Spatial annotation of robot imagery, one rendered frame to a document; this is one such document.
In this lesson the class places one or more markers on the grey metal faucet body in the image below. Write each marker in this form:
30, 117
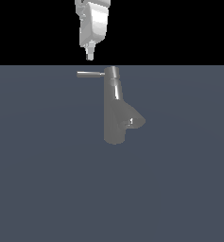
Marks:
115, 110

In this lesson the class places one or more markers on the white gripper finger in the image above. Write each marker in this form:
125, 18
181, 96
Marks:
90, 50

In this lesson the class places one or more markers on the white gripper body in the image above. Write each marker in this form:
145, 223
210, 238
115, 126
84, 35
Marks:
96, 22

